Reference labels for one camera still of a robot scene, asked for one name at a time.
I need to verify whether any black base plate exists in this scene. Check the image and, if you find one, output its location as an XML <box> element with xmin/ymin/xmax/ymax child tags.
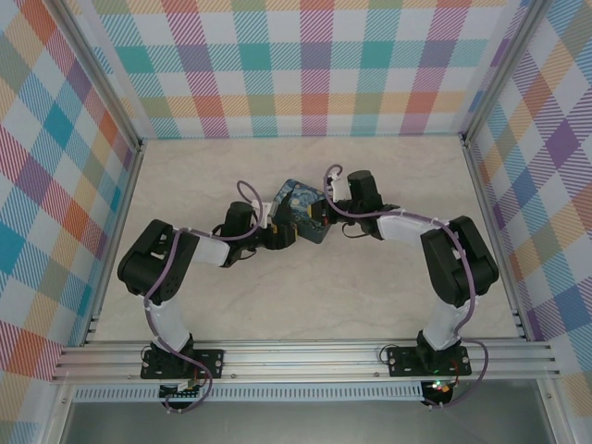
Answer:
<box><xmin>385</xmin><ymin>346</ymin><xmax>474</xmax><ymax>378</ymax></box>
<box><xmin>140</xmin><ymin>348</ymin><xmax>226</xmax><ymax>381</ymax></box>

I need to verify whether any right aluminium side rail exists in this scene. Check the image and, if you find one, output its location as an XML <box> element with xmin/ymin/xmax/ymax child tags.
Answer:
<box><xmin>461</xmin><ymin>132</ymin><xmax>532</xmax><ymax>342</ymax></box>

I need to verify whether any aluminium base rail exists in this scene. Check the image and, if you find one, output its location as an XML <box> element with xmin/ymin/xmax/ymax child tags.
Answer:
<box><xmin>50</xmin><ymin>339</ymin><xmax>563</xmax><ymax>383</ymax></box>

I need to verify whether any left aluminium side rail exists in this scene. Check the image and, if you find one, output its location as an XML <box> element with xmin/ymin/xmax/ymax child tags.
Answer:
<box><xmin>79</xmin><ymin>138</ymin><xmax>147</xmax><ymax>348</ymax></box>

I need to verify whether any right aluminium corner post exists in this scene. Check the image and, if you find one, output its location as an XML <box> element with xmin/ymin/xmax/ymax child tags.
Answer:
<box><xmin>461</xmin><ymin>0</ymin><xmax>545</xmax><ymax>140</ymax></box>

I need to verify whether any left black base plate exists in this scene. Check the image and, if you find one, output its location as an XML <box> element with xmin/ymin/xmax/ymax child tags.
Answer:
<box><xmin>140</xmin><ymin>348</ymin><xmax>226</xmax><ymax>381</ymax></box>

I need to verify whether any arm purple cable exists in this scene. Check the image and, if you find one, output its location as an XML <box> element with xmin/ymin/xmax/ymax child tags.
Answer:
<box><xmin>323</xmin><ymin>164</ymin><xmax>491</xmax><ymax>411</ymax></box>
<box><xmin>144</xmin><ymin>179</ymin><xmax>275</xmax><ymax>414</ymax></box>

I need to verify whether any small circuit board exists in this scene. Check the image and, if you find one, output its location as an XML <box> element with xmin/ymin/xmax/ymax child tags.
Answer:
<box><xmin>158</xmin><ymin>380</ymin><xmax>205</xmax><ymax>401</ymax></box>
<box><xmin>424</xmin><ymin>378</ymin><xmax>455</xmax><ymax>400</ymax></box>

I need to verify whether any aluminium side rail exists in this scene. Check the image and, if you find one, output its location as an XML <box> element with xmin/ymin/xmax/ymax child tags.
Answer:
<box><xmin>79</xmin><ymin>138</ymin><xmax>147</xmax><ymax>348</ymax></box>
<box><xmin>461</xmin><ymin>132</ymin><xmax>532</xmax><ymax>342</ymax></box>

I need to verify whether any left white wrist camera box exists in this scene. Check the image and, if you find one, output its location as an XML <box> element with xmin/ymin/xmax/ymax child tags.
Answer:
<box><xmin>251</xmin><ymin>200</ymin><xmax>276</xmax><ymax>229</ymax></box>

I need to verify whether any white slotted cable duct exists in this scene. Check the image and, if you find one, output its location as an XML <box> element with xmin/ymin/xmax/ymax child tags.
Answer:
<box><xmin>72</xmin><ymin>381</ymin><xmax>425</xmax><ymax>403</ymax></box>

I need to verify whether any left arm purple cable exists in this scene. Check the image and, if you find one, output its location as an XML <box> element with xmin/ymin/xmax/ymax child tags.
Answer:
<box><xmin>144</xmin><ymin>179</ymin><xmax>275</xmax><ymax>414</ymax></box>

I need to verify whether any starry night painted tin box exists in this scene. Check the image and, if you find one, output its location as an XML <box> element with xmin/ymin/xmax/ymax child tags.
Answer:
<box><xmin>271</xmin><ymin>178</ymin><xmax>335</xmax><ymax>245</ymax></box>

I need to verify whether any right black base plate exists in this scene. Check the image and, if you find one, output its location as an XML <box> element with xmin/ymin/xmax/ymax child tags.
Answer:
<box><xmin>385</xmin><ymin>346</ymin><xmax>474</xmax><ymax>378</ymax></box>

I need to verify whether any right small circuit board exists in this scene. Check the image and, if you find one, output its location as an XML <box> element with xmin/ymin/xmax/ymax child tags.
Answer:
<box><xmin>424</xmin><ymin>378</ymin><xmax>455</xmax><ymax>400</ymax></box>

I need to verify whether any left small circuit board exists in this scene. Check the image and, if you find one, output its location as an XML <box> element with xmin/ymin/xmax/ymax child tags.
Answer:
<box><xmin>158</xmin><ymin>380</ymin><xmax>205</xmax><ymax>401</ymax></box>

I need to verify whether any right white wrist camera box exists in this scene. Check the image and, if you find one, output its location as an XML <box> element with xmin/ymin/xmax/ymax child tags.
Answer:
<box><xmin>325</xmin><ymin>175</ymin><xmax>348</xmax><ymax>202</ymax></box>

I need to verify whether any grey metal panel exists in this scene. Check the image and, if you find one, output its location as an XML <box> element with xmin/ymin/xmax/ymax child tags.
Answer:
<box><xmin>58</xmin><ymin>400</ymin><xmax>559</xmax><ymax>444</ymax></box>

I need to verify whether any left aluminium corner post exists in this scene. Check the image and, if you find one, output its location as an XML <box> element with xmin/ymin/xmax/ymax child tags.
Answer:
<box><xmin>54</xmin><ymin>0</ymin><xmax>145</xmax><ymax>145</ymax></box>

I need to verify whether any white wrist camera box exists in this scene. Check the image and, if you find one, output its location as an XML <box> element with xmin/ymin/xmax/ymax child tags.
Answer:
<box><xmin>251</xmin><ymin>200</ymin><xmax>276</xmax><ymax>229</ymax></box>
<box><xmin>325</xmin><ymin>175</ymin><xmax>348</xmax><ymax>202</ymax></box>

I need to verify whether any aluminium corner post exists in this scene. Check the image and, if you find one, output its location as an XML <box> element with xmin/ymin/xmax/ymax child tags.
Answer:
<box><xmin>54</xmin><ymin>0</ymin><xmax>145</xmax><ymax>145</ymax></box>
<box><xmin>461</xmin><ymin>0</ymin><xmax>545</xmax><ymax>140</ymax></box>

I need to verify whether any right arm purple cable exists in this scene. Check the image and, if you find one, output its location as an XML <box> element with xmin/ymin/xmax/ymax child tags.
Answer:
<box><xmin>323</xmin><ymin>164</ymin><xmax>491</xmax><ymax>411</ymax></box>

